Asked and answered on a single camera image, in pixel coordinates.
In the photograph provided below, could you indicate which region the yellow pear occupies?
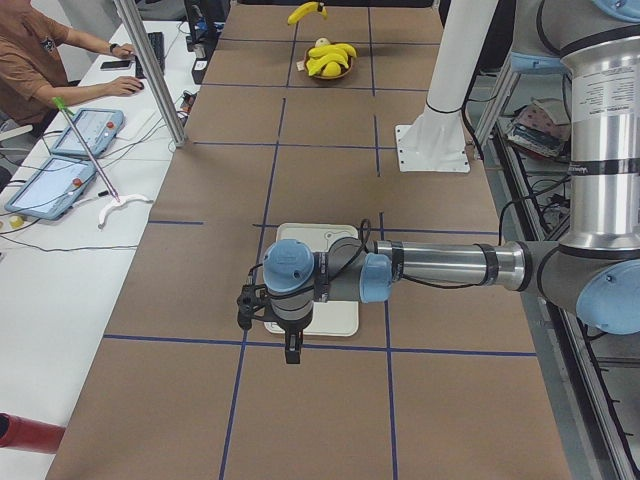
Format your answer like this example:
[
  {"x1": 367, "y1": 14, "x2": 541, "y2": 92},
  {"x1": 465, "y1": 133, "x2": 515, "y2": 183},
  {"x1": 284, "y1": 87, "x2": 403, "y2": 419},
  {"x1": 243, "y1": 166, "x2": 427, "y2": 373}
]
[{"x1": 321, "y1": 62, "x2": 342, "y2": 78}]

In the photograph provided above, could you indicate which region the cream bear tray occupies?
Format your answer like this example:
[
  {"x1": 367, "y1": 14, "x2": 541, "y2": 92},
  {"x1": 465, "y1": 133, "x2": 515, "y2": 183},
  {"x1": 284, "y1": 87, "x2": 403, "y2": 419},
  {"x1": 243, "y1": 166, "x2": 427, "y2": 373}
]
[{"x1": 263, "y1": 223, "x2": 359, "y2": 337}]

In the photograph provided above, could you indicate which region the stack of magazines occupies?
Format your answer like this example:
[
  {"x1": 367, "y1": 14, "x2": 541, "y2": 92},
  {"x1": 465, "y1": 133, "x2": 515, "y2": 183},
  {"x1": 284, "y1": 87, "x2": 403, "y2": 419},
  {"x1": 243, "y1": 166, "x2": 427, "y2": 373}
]
[{"x1": 506, "y1": 98, "x2": 571, "y2": 158}]

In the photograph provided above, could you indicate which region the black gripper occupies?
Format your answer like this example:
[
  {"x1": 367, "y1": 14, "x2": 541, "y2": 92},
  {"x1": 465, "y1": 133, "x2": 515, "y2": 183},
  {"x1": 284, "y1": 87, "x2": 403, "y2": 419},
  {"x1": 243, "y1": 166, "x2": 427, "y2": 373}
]
[{"x1": 271, "y1": 300, "x2": 313, "y2": 364}]

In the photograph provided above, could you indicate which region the far teach pendant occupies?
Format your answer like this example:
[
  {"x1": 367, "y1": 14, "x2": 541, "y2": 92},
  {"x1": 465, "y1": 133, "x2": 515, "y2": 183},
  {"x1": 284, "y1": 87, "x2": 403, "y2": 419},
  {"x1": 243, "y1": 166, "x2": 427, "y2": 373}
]
[{"x1": 50, "y1": 108, "x2": 125, "y2": 159}]

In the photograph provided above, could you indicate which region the aluminium frame post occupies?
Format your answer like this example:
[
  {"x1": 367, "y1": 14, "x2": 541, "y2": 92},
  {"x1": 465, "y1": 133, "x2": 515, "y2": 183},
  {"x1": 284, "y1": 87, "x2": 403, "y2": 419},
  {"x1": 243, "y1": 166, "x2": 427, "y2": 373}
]
[{"x1": 114, "y1": 0, "x2": 186, "y2": 148}]

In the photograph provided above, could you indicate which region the person in brown shirt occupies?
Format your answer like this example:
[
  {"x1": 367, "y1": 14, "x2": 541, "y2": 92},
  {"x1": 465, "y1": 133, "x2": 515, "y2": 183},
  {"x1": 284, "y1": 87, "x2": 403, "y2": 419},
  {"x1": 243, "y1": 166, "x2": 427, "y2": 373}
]
[{"x1": 1, "y1": 1, "x2": 143, "y2": 126}]

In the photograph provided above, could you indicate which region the near teach pendant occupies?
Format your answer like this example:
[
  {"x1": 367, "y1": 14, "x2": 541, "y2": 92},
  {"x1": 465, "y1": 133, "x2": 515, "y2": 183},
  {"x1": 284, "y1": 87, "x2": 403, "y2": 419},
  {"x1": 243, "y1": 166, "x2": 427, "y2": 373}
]
[{"x1": 5, "y1": 155, "x2": 96, "y2": 220}]

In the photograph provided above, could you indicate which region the grabber stick with claw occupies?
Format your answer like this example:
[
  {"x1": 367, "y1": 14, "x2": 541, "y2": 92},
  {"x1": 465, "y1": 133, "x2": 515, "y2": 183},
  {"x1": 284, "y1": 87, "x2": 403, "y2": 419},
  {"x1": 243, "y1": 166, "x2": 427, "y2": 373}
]
[{"x1": 52, "y1": 97, "x2": 153, "y2": 229}]

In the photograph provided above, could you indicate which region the dark yellow banana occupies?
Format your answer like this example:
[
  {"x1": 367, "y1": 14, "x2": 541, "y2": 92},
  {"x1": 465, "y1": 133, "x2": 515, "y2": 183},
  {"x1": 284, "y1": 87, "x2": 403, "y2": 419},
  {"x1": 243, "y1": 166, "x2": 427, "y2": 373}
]
[{"x1": 287, "y1": 1, "x2": 328, "y2": 25}]

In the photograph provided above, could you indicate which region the brown wicker basket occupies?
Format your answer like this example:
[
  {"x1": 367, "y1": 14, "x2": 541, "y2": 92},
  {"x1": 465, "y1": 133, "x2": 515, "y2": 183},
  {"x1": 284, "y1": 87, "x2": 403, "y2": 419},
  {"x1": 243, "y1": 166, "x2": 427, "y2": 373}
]
[{"x1": 304, "y1": 53, "x2": 354, "y2": 80}]

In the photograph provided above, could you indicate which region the black smartphone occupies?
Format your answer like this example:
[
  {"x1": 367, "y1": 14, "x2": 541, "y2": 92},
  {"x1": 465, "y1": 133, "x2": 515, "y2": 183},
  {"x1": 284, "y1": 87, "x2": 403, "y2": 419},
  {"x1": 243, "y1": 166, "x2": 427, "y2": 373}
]
[{"x1": 100, "y1": 60, "x2": 132, "y2": 71}]

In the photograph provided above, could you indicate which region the bright yellow banana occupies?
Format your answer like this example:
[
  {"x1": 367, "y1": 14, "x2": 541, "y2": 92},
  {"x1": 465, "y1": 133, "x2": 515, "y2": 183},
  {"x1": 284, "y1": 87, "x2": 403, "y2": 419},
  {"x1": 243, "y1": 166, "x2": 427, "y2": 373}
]
[{"x1": 308, "y1": 43, "x2": 358, "y2": 59}]

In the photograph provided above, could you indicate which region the white camera mast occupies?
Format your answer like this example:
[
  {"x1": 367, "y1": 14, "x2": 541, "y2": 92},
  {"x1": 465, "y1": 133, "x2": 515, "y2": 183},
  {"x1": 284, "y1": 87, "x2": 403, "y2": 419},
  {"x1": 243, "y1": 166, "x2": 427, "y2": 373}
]
[{"x1": 395, "y1": 0, "x2": 498, "y2": 173}]

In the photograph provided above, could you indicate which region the greenish yellow long banana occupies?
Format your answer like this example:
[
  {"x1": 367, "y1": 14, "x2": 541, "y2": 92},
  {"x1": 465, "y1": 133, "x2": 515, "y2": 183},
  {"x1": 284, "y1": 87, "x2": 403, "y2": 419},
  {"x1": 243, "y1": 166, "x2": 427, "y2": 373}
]
[{"x1": 306, "y1": 53, "x2": 349, "y2": 76}]

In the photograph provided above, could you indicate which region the black keyboard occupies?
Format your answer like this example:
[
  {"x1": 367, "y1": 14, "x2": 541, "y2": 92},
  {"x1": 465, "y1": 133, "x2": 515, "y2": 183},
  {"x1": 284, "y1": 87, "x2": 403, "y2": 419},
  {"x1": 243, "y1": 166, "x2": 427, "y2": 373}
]
[{"x1": 134, "y1": 31, "x2": 166, "y2": 80}]

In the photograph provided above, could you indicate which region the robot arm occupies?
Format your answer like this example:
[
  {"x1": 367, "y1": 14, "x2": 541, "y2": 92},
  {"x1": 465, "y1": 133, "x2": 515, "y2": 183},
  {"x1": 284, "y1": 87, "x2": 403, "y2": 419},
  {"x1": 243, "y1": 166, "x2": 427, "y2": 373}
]
[{"x1": 237, "y1": 1, "x2": 639, "y2": 364}]

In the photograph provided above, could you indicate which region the teach pendant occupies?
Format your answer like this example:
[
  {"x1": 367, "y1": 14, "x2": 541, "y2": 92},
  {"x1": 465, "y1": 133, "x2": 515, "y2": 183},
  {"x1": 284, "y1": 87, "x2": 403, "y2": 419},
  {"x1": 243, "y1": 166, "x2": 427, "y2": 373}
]
[
  {"x1": 50, "y1": 108, "x2": 125, "y2": 159},
  {"x1": 5, "y1": 155, "x2": 96, "y2": 220}
]

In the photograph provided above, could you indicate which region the red cylinder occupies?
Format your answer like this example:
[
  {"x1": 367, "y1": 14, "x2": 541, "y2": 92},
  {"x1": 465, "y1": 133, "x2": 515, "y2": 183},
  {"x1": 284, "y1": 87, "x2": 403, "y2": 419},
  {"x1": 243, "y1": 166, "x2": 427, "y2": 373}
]
[{"x1": 1, "y1": 413, "x2": 66, "y2": 454}]

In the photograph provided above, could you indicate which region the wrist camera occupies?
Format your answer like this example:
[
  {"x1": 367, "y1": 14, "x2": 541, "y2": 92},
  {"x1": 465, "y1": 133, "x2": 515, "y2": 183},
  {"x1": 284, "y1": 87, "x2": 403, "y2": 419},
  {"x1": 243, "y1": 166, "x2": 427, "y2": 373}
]
[{"x1": 236, "y1": 284, "x2": 265, "y2": 331}]

